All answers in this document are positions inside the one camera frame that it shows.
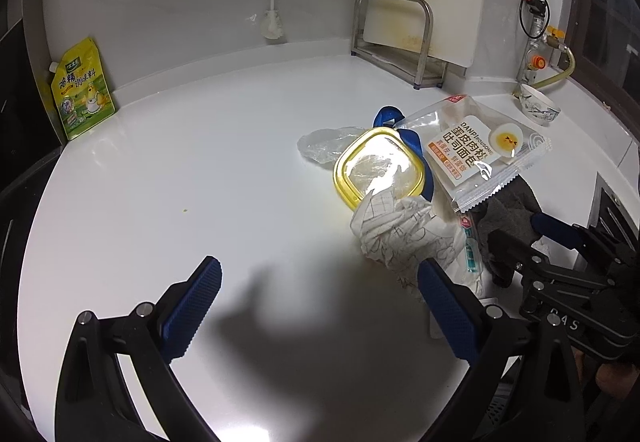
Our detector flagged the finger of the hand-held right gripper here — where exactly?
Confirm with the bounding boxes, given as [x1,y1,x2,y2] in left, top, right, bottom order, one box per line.
[529,211,601,250]
[487,229,551,288]

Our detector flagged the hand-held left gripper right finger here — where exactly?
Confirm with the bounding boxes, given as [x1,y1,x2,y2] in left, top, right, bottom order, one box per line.
[417,258,586,442]

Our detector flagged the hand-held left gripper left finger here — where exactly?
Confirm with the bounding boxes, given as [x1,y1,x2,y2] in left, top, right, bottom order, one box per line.
[54,256,223,442]

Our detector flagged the grey cloth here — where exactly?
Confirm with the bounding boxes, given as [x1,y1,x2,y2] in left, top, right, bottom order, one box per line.
[475,174,545,245]

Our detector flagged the white printed paper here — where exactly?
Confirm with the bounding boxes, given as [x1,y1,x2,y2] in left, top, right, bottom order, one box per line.
[349,189,488,298]

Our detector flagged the blue lanyard strap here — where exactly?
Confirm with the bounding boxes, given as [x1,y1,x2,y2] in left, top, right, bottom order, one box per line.
[374,106,436,203]

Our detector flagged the black gas stove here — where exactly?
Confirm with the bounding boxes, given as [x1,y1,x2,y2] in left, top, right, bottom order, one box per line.
[592,172,640,243]

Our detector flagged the clear bread wrapper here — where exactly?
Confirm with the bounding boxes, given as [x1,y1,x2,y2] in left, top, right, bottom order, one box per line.
[397,94,553,215]

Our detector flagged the white patterned bowl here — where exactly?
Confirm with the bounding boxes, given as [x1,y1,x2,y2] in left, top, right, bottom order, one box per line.
[514,82,561,127]

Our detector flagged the yellow-rimmed clear plastic lid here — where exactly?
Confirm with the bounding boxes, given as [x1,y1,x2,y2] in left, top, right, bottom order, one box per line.
[332,126,433,212]

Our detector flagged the crumpled clear plastic bag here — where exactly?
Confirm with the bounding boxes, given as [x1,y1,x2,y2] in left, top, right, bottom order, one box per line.
[297,124,373,168]

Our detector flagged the metal cutting board rack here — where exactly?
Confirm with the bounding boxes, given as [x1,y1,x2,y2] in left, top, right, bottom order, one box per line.
[350,0,448,90]

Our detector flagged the yellow seasoning pouch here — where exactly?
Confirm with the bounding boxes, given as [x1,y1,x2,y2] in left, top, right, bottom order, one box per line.
[48,37,117,142]

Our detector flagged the black appliance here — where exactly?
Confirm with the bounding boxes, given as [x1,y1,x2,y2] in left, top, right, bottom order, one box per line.
[0,17,62,173]

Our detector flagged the yellow gas hose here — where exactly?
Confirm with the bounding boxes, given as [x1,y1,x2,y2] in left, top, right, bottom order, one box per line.
[530,44,576,90]

